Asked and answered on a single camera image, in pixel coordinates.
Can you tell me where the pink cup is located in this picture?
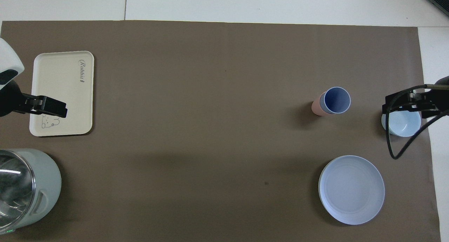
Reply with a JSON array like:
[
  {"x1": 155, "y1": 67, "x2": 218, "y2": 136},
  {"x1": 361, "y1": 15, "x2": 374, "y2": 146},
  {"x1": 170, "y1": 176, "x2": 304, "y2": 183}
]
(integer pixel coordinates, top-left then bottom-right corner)
[{"x1": 311, "y1": 92, "x2": 328, "y2": 116}]

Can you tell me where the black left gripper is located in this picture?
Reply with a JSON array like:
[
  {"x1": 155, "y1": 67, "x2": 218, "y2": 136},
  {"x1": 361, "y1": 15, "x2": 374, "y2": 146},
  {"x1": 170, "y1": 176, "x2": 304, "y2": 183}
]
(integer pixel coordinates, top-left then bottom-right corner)
[{"x1": 0, "y1": 80, "x2": 68, "y2": 118}]

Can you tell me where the light blue bowl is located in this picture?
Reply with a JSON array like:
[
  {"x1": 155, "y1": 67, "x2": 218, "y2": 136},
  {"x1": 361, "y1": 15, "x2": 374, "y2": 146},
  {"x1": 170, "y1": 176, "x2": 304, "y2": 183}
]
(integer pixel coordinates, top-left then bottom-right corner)
[{"x1": 381, "y1": 110, "x2": 422, "y2": 137}]

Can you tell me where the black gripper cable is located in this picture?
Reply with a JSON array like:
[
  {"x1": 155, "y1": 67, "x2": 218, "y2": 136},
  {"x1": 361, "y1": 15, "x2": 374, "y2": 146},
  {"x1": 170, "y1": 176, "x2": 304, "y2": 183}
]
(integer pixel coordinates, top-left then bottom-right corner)
[{"x1": 385, "y1": 84, "x2": 449, "y2": 160}]

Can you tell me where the brown paper table mat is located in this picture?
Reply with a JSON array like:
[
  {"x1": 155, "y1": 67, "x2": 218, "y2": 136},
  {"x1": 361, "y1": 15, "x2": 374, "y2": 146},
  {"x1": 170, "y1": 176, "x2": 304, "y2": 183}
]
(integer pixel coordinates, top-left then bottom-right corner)
[{"x1": 0, "y1": 20, "x2": 442, "y2": 242}]

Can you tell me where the blue ribbed cup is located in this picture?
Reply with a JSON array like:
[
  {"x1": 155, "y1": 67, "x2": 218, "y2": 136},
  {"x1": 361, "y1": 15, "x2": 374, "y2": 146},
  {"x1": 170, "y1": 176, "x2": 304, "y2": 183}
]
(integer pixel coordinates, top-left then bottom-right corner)
[{"x1": 320, "y1": 87, "x2": 351, "y2": 114}]

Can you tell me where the light blue plate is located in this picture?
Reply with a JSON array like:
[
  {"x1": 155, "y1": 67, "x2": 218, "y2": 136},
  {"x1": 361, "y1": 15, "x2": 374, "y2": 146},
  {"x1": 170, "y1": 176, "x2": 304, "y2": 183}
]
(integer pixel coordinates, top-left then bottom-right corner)
[{"x1": 318, "y1": 155, "x2": 386, "y2": 225}]

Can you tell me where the cream rabbit print tray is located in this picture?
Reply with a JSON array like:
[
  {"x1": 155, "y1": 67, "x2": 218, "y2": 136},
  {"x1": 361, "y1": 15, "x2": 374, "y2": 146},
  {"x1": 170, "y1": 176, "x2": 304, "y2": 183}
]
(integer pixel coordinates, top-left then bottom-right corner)
[{"x1": 29, "y1": 51, "x2": 95, "y2": 137}]

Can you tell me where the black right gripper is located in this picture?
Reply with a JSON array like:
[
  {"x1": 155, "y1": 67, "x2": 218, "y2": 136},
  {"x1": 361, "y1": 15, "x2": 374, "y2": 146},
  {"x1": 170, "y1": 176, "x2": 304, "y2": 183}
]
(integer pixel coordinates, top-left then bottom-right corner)
[{"x1": 382, "y1": 75, "x2": 449, "y2": 119}]

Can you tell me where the pale green electric kettle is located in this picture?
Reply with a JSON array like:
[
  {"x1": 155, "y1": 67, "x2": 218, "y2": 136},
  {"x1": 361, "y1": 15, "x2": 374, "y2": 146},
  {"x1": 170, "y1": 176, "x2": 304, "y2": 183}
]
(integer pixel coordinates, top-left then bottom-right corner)
[{"x1": 0, "y1": 148, "x2": 62, "y2": 235}]

